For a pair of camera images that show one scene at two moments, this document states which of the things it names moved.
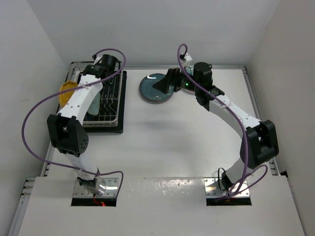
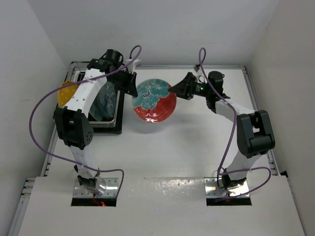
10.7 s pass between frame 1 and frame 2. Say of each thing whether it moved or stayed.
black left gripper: moved
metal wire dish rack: stayed
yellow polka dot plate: stayed
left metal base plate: stayed
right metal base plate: stayed
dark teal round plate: moved
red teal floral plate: moved
